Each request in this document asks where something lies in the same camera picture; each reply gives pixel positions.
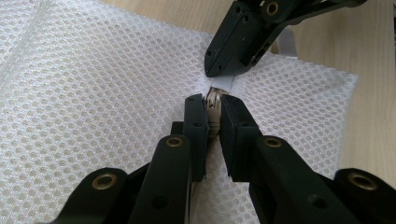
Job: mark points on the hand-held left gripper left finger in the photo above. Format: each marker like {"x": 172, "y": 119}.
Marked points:
{"x": 174, "y": 174}

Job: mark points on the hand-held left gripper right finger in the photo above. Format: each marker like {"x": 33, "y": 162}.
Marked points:
{"x": 264, "y": 174}

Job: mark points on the beige zipper pull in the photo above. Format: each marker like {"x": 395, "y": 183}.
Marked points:
{"x": 214, "y": 124}

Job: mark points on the white mesh laundry bag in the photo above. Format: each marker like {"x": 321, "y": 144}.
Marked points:
{"x": 93, "y": 93}

